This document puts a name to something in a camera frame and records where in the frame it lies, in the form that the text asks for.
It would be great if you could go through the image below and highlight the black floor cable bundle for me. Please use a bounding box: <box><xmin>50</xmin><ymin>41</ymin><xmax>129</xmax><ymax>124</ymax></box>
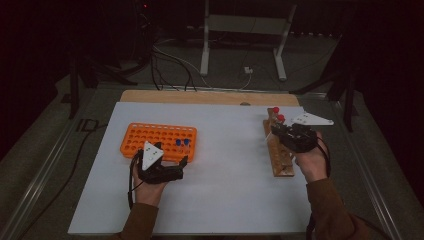
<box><xmin>149</xmin><ymin>46</ymin><xmax>198</xmax><ymax>92</ymax></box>

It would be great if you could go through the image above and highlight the white table cover sheet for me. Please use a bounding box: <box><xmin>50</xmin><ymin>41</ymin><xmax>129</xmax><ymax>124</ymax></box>
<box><xmin>67</xmin><ymin>101</ymin><xmax>349</xmax><ymax>236</ymax></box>

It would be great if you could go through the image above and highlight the wooden test tube rack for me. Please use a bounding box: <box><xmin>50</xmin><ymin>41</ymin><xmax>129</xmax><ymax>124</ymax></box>
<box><xmin>262</xmin><ymin>107</ymin><xmax>296</xmax><ymax>178</ymax></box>

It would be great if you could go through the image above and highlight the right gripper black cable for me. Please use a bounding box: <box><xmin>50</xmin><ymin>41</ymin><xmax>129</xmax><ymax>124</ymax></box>
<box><xmin>305</xmin><ymin>136</ymin><xmax>394</xmax><ymax>240</ymax></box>

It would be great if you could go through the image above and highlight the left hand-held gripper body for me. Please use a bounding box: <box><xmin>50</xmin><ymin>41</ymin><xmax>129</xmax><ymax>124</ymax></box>
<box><xmin>136</xmin><ymin>140</ymin><xmax>185</xmax><ymax>185</ymax></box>

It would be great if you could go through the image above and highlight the person's left hand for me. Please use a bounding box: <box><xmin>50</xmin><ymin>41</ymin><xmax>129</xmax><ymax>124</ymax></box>
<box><xmin>132</xmin><ymin>163</ymin><xmax>170</xmax><ymax>208</ymax></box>

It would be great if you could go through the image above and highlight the black tripod stand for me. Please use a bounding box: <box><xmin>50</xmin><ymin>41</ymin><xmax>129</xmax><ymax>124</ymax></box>
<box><xmin>289</xmin><ymin>33</ymin><xmax>359</xmax><ymax>133</ymax></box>
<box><xmin>68</xmin><ymin>54</ymin><xmax>139</xmax><ymax>120</ymax></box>

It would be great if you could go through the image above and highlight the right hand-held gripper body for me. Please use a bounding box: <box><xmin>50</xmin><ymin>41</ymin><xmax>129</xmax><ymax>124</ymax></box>
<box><xmin>277</xmin><ymin>112</ymin><xmax>335</xmax><ymax>154</ymax></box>

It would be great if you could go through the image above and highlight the white floor cable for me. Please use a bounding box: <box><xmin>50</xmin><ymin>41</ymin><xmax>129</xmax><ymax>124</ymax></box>
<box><xmin>153</xmin><ymin>39</ymin><xmax>254</xmax><ymax>91</ymax></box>

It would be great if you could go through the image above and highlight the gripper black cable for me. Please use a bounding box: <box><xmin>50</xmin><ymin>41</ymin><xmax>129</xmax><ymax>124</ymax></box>
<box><xmin>127</xmin><ymin>151</ymin><xmax>143</xmax><ymax>211</ymax></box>
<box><xmin>305</xmin><ymin>136</ymin><xmax>394</xmax><ymax>240</ymax></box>

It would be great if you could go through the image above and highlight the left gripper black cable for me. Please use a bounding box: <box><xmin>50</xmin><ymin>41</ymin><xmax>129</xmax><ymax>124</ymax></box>
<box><xmin>127</xmin><ymin>151</ymin><xmax>143</xmax><ymax>211</ymax></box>

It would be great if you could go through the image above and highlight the person's right hand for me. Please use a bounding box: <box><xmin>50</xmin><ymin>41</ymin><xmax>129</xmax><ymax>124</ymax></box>
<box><xmin>294</xmin><ymin>131</ymin><xmax>330</xmax><ymax>184</ymax></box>

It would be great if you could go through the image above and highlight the aluminium frame rail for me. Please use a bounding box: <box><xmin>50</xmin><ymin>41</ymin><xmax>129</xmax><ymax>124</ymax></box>
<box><xmin>329</xmin><ymin>96</ymin><xmax>404</xmax><ymax>240</ymax></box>
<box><xmin>0</xmin><ymin>109</ymin><xmax>84</xmax><ymax>240</ymax></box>

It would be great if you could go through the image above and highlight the orange plastic tube rack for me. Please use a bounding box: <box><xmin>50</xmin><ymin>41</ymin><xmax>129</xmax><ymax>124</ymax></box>
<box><xmin>119</xmin><ymin>122</ymin><xmax>198</xmax><ymax>164</ymax></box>

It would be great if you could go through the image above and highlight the metal stand frame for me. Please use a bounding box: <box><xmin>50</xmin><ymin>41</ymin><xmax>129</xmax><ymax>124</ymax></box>
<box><xmin>199</xmin><ymin>0</ymin><xmax>298</xmax><ymax>82</ymax></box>

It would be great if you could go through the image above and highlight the long black floor cable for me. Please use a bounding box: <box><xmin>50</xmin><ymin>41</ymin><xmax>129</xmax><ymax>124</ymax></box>
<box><xmin>18</xmin><ymin>123</ymin><xmax>109</xmax><ymax>239</ymax></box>

